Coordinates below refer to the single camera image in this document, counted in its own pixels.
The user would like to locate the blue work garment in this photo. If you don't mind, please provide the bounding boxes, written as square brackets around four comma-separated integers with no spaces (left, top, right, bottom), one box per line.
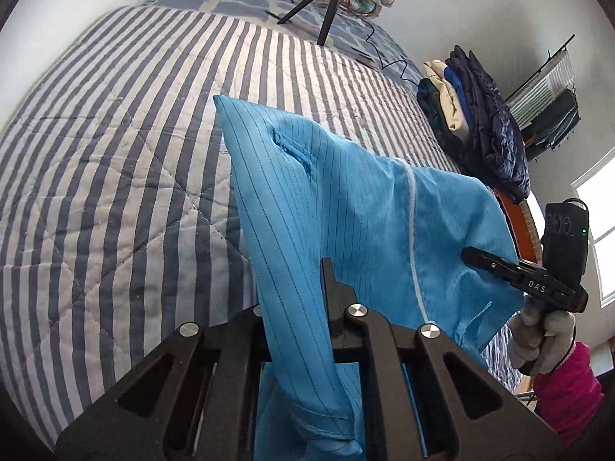
[215,96,523,460]

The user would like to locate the pink right sleeve forearm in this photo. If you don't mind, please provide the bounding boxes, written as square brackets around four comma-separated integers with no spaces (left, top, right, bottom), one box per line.
[534,342,605,446]

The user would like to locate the dark hanging clothes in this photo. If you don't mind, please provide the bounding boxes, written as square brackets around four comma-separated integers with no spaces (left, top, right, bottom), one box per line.
[521,88,581,161]

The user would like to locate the black clothes rack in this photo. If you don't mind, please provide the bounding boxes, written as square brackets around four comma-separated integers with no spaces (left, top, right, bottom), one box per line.
[503,33,583,161]

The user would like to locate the right hand white glove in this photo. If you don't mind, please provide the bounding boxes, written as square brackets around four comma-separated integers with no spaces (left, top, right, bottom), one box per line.
[507,295,577,377]

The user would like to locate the orange cardboard box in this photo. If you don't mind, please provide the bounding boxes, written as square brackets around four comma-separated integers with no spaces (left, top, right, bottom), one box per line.
[493,189,543,265]

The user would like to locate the dark navy down jacket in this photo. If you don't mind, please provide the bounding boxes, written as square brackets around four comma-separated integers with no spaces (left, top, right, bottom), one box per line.
[445,46,530,204]

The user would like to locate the dark green folded garment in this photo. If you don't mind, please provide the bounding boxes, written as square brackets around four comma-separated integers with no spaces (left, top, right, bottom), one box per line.
[417,78,463,163]

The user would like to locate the cream folded garment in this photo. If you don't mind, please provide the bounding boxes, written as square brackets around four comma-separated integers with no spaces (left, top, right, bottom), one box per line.
[423,60,470,143]

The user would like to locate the striped blue white quilt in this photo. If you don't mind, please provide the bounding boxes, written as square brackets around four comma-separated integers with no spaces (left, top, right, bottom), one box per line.
[0,5,522,452]

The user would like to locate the striped hanging towel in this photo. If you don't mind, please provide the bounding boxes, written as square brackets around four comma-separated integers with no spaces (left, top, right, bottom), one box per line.
[505,47,575,129]

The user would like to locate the blue checked bed sheet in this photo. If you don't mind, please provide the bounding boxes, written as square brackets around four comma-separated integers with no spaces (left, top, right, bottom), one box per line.
[147,0,423,94]

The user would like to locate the black tripod stand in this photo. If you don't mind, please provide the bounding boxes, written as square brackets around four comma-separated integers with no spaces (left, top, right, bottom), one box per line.
[277,0,355,47]

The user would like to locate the window with white frame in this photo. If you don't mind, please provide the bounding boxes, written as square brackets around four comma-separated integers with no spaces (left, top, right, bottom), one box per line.
[572,149,615,306]

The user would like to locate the black power cable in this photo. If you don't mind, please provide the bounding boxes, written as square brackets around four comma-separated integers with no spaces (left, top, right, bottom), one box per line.
[357,18,422,86]

